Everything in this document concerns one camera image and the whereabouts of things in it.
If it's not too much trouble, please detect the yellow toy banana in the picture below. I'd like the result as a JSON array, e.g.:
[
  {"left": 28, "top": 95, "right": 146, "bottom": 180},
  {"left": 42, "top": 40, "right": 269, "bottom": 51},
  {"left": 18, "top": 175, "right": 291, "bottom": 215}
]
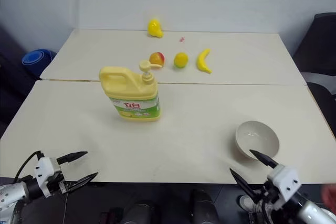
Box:
[{"left": 196, "top": 48, "right": 213, "bottom": 74}]

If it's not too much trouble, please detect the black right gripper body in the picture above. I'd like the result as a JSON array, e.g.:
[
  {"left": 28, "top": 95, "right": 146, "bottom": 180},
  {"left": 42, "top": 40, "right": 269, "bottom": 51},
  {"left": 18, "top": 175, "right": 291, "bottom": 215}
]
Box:
[{"left": 253, "top": 180, "right": 286, "bottom": 212}]

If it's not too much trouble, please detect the blue rolled mat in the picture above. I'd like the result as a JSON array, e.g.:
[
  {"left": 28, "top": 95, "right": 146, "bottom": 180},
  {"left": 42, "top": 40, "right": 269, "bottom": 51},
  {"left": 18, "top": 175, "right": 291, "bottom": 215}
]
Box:
[{"left": 22, "top": 48, "right": 57, "bottom": 72}]

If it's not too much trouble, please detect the white shoe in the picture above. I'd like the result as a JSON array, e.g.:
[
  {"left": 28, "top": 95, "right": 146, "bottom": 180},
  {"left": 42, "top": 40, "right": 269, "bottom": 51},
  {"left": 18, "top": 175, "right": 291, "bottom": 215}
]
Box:
[{"left": 238, "top": 194, "right": 257, "bottom": 213}]

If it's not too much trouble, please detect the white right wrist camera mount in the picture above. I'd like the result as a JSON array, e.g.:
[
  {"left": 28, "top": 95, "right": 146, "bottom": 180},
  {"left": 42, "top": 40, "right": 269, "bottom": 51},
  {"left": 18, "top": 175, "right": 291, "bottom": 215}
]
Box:
[{"left": 267, "top": 164, "right": 302, "bottom": 207}]

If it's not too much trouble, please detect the red and yellow toy peach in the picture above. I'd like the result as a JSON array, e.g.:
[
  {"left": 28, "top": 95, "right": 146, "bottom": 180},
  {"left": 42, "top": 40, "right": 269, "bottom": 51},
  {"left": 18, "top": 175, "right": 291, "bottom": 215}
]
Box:
[{"left": 149, "top": 51, "right": 165, "bottom": 69}]

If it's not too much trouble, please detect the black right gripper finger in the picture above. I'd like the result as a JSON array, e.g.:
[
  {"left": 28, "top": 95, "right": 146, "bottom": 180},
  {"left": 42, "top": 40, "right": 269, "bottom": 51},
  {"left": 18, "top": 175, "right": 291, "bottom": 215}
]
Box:
[
  {"left": 249, "top": 149, "right": 280, "bottom": 169},
  {"left": 229, "top": 168, "right": 259, "bottom": 204}
]

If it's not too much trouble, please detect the yellow green toy lemon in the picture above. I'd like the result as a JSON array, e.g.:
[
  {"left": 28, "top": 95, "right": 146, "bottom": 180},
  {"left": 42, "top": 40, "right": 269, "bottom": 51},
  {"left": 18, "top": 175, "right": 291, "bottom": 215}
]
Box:
[{"left": 173, "top": 52, "right": 189, "bottom": 69}]

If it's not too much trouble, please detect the black office chair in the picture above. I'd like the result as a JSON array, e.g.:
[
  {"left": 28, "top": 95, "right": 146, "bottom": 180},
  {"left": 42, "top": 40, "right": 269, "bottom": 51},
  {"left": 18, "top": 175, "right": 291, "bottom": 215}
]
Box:
[{"left": 292, "top": 12, "right": 336, "bottom": 141}]

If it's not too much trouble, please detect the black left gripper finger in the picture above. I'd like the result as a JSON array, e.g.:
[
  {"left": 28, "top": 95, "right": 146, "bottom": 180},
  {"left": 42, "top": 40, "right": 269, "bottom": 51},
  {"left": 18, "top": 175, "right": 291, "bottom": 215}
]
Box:
[
  {"left": 57, "top": 151, "right": 89, "bottom": 165},
  {"left": 62, "top": 172, "right": 99, "bottom": 193}
]

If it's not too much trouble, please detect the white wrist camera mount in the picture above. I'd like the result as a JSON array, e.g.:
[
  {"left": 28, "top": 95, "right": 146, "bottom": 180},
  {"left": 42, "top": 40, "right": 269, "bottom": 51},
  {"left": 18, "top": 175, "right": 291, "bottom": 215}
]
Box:
[
  {"left": 267, "top": 164, "right": 302, "bottom": 207},
  {"left": 35, "top": 156, "right": 63, "bottom": 198}
]

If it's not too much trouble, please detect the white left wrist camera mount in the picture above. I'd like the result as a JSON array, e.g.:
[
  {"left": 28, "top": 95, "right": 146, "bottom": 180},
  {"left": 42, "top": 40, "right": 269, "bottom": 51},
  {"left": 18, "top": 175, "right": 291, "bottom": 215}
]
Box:
[{"left": 35, "top": 156, "right": 63, "bottom": 198}]

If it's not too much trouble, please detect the dark rounded shape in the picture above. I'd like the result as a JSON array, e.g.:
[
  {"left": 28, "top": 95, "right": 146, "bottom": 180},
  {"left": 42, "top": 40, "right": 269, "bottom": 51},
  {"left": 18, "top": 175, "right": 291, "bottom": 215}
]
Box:
[
  {"left": 189, "top": 188, "right": 220, "bottom": 224},
  {"left": 122, "top": 202, "right": 161, "bottom": 224}
]

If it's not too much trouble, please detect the yellow dish soap pump bottle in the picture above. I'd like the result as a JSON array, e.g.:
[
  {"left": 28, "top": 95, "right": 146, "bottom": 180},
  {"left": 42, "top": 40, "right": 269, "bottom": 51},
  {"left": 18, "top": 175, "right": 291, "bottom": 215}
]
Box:
[{"left": 99, "top": 60, "right": 164, "bottom": 123}]

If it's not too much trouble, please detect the blurred pink object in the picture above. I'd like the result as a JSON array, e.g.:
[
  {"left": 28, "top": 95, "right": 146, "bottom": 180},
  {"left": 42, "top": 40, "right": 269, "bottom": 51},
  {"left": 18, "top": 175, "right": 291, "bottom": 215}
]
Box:
[{"left": 321, "top": 182, "right": 336, "bottom": 210}]

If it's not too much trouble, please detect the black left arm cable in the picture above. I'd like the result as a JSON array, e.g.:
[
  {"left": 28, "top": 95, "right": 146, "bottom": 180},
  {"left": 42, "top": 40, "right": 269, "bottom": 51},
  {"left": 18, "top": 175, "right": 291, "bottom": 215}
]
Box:
[{"left": 13, "top": 150, "right": 44, "bottom": 183}]

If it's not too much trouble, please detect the pale grey ceramic bowl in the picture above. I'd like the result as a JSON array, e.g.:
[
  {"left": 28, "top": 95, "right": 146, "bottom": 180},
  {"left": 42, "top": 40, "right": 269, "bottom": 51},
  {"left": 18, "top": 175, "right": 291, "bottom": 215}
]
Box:
[{"left": 235, "top": 120, "right": 280, "bottom": 161}]

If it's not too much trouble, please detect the yellow toy pear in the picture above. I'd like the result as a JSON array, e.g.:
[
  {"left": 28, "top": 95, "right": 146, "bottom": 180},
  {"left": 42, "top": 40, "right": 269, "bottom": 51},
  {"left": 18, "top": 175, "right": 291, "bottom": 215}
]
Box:
[{"left": 148, "top": 18, "right": 164, "bottom": 38}]

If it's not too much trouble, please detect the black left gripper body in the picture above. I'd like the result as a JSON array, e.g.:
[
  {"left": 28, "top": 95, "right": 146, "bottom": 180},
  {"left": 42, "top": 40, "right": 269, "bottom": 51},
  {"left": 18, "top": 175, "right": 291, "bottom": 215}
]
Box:
[{"left": 46, "top": 172, "right": 70, "bottom": 197}]

